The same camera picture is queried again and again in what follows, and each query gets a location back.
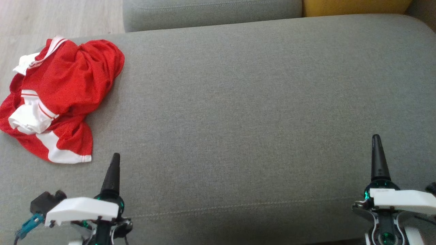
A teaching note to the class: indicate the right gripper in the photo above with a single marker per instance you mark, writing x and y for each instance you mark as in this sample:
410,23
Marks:
381,184

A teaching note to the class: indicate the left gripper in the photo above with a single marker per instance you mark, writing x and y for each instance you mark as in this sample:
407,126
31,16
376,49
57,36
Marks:
121,208

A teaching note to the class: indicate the red shirt with white sleeves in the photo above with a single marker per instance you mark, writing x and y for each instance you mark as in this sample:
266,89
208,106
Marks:
30,115

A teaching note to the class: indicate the left wrist teal connector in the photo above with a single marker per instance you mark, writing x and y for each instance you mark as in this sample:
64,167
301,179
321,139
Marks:
30,224

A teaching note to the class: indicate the large grey sofa chaise cushion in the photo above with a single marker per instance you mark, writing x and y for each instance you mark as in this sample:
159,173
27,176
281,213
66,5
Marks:
238,119

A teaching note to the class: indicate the yellow sofa backrest cushion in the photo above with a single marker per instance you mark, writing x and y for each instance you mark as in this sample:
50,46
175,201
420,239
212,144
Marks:
357,6

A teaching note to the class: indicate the grey sofa seat cushion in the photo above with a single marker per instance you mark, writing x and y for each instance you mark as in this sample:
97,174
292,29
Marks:
204,13

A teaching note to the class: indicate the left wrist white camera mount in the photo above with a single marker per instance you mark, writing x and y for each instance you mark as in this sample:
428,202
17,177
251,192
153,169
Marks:
81,209

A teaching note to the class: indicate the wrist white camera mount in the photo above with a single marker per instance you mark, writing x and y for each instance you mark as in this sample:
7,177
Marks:
402,200
81,209

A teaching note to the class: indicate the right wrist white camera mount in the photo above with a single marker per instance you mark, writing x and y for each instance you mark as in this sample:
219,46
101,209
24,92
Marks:
402,200

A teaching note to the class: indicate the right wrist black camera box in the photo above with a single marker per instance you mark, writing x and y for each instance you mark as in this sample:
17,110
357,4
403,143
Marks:
432,188

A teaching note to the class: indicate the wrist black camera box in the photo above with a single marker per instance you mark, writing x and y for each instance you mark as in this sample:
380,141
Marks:
432,188
46,202

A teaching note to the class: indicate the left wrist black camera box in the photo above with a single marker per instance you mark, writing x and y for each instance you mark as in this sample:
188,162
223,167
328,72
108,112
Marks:
46,202

